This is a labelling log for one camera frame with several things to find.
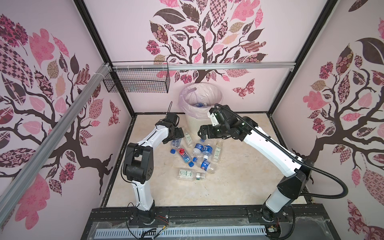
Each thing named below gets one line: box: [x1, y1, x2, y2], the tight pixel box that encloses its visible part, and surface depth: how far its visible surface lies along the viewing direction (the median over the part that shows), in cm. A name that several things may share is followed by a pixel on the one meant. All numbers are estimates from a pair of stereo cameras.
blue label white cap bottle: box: [202, 145, 213, 160], surface depth 94 cm
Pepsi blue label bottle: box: [200, 155, 215, 174], surface depth 89 cm
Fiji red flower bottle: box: [176, 144, 195, 168], surface depth 92 cm
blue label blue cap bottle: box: [192, 143, 204, 158], surface depth 97 cm
